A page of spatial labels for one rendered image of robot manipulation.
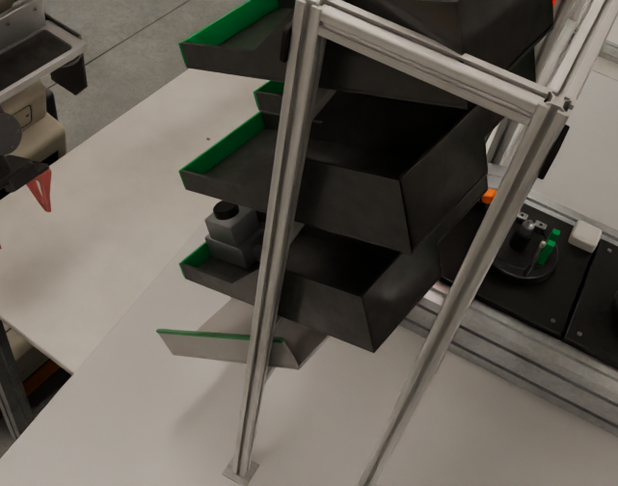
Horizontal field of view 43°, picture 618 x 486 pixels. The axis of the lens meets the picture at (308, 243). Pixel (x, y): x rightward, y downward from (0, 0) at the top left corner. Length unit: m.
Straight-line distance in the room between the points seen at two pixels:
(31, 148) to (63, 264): 0.36
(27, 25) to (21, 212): 0.33
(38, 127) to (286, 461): 0.87
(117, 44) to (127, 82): 0.22
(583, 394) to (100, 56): 2.32
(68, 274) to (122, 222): 0.14
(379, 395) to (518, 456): 0.23
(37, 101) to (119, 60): 1.48
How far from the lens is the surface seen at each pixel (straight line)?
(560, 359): 1.28
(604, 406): 1.32
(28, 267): 1.39
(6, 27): 1.48
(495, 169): 1.41
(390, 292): 0.77
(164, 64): 3.10
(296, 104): 0.58
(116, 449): 1.20
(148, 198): 1.46
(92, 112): 2.90
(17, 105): 1.62
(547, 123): 0.51
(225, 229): 0.90
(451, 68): 0.51
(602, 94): 1.95
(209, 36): 0.72
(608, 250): 1.44
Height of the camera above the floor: 1.96
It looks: 51 degrees down
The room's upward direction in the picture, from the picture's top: 12 degrees clockwise
